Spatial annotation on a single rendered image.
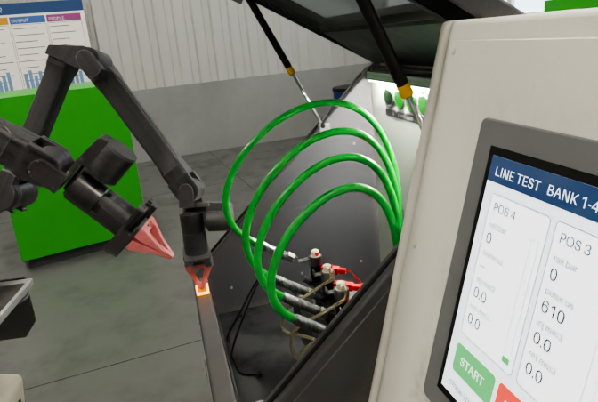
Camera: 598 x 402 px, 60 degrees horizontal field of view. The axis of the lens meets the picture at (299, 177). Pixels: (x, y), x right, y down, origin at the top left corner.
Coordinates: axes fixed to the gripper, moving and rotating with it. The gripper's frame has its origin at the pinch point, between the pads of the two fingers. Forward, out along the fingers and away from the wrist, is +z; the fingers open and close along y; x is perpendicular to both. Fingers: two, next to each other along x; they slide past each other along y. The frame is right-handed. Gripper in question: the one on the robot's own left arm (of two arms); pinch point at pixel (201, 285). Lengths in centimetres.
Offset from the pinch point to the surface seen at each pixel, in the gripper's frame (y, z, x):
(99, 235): 295, 85, 66
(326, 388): -57, -8, -14
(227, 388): -39.4, 1.7, -0.9
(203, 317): -12.5, 1.8, 0.9
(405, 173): -9, -23, -52
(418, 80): -23, -47, -49
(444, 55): -59, -54, -33
